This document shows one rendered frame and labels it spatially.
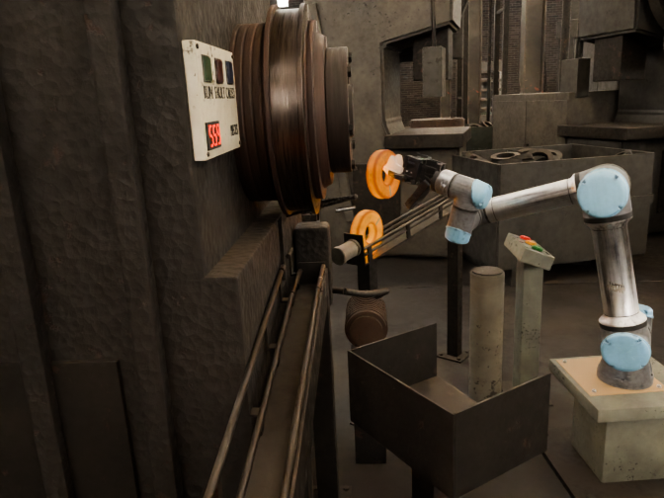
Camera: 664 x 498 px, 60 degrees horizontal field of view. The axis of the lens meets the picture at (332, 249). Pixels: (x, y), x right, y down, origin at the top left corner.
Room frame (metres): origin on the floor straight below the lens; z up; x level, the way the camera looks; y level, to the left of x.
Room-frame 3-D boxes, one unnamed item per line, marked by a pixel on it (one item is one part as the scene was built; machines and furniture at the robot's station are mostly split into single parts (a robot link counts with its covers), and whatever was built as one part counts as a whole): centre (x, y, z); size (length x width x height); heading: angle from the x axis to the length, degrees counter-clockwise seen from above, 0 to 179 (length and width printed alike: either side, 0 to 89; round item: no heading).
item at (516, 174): (3.73, -1.38, 0.39); 1.03 x 0.83 x 0.77; 101
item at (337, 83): (1.37, -0.04, 1.11); 0.28 x 0.06 x 0.28; 176
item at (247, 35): (1.38, 0.14, 1.12); 0.47 x 0.10 x 0.47; 176
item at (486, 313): (1.97, -0.56, 0.26); 0.12 x 0.12 x 0.52
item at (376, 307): (1.69, -0.10, 0.27); 0.22 x 0.13 x 0.53; 176
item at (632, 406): (1.54, -0.85, 0.28); 0.32 x 0.32 x 0.04; 2
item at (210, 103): (1.04, 0.19, 1.15); 0.26 x 0.02 x 0.18; 176
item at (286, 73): (1.37, 0.06, 1.11); 0.47 x 0.06 x 0.47; 176
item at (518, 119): (5.35, -2.04, 0.55); 1.10 x 0.53 x 1.10; 16
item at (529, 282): (2.00, -0.72, 0.31); 0.24 x 0.16 x 0.62; 176
